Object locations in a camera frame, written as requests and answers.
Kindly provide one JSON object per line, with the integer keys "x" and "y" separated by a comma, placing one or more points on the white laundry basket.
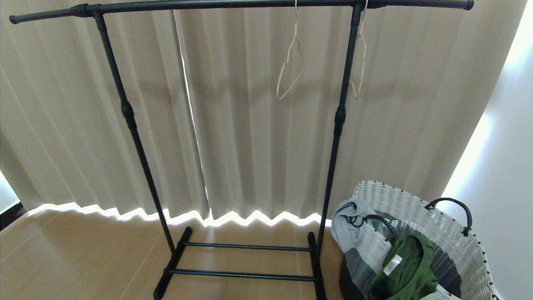
{"x": 416, "y": 208}

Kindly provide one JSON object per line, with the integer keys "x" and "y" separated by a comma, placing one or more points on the pink clothes hanger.
{"x": 296, "y": 41}
{"x": 364, "y": 58}

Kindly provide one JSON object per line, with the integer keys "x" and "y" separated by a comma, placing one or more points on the green long-sleeved shirt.
{"x": 406, "y": 275}

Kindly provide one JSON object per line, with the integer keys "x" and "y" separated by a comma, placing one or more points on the black clothes rack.
{"x": 339, "y": 118}

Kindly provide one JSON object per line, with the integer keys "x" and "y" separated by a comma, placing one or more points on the pale grey garment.
{"x": 345, "y": 233}

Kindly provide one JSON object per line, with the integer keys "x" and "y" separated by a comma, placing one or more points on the beige curtain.
{"x": 250, "y": 146}

